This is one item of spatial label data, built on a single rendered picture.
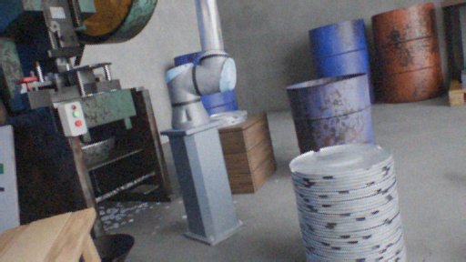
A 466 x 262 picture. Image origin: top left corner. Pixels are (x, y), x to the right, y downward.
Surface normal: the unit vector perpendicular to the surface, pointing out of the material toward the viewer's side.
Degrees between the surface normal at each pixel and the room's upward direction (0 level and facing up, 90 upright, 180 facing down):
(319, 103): 92
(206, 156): 90
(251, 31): 90
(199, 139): 90
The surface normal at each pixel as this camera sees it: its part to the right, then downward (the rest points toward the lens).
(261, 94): -0.50, 0.24
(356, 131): 0.29, 0.14
